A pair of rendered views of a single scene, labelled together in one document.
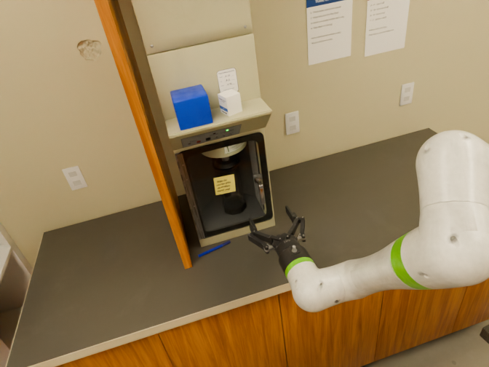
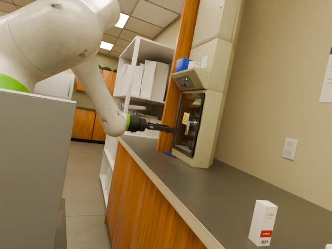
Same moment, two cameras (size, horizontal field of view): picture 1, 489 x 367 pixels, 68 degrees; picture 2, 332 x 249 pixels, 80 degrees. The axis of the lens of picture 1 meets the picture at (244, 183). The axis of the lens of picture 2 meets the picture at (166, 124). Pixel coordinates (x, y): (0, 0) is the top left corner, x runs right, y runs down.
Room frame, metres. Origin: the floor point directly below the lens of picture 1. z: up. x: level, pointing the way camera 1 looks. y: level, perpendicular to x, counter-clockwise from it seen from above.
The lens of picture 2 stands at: (0.67, -1.20, 1.22)
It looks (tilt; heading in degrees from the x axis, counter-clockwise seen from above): 3 degrees down; 77
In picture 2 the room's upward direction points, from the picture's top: 11 degrees clockwise
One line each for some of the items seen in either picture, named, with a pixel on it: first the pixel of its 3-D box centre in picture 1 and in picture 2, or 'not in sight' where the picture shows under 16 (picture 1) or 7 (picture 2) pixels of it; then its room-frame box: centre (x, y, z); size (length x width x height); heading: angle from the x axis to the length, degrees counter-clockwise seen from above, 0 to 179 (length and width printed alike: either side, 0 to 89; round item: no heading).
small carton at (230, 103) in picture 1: (230, 102); (193, 67); (1.06, 0.00, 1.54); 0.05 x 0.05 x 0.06; 28
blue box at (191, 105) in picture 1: (191, 106); (185, 67); (1.03, 0.12, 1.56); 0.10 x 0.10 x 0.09; 10
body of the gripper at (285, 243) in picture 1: (286, 245); (145, 125); (0.81, -0.10, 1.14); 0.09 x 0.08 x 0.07; 11
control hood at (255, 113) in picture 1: (220, 129); (187, 80); (1.05, 0.05, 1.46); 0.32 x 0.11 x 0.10; 100
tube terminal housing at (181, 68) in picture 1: (215, 141); (207, 106); (1.23, 0.08, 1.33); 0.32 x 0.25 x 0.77; 100
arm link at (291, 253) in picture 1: (295, 261); (133, 122); (0.74, -0.11, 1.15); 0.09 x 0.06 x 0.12; 101
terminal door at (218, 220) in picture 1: (229, 188); (186, 122); (1.10, 0.06, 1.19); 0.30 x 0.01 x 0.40; 100
